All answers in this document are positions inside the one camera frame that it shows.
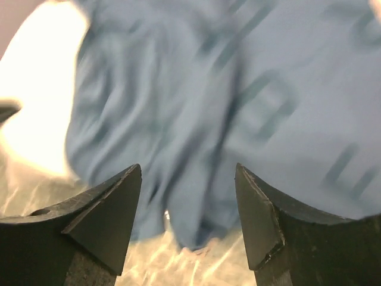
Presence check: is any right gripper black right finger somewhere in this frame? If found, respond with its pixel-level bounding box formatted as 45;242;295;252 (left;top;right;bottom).
235;164;380;286

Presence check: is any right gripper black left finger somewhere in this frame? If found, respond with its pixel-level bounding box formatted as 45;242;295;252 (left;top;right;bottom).
1;164;142;285

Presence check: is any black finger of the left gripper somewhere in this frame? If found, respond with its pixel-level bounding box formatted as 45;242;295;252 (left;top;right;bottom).
0;100;22;123

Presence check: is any white pillow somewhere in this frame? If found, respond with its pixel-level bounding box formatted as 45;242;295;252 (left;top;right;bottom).
1;1;89;179

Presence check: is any blue cartoon mouse pillowcase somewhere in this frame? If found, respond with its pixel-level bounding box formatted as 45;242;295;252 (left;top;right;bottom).
65;1;380;250

